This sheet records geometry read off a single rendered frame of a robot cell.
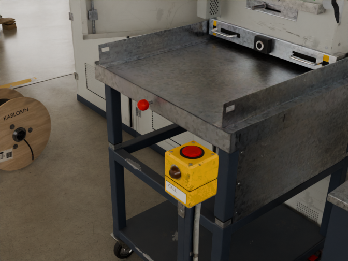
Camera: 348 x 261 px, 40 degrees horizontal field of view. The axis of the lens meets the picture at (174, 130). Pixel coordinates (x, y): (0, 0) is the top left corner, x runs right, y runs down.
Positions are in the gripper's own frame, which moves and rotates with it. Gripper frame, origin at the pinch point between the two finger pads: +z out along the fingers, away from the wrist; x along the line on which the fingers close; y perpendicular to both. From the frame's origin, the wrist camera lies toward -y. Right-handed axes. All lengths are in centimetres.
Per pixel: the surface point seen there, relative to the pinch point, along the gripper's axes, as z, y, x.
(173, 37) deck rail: -10, 76, 6
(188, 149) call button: 32.9, 6.8, 17.5
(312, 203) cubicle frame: 36, 81, -66
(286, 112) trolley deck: 15.7, 26.5, -14.6
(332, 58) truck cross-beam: -5.7, 34.4, -31.2
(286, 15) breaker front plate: -19, 47, -20
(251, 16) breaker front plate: -20, 60, -15
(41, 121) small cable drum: 23, 180, 38
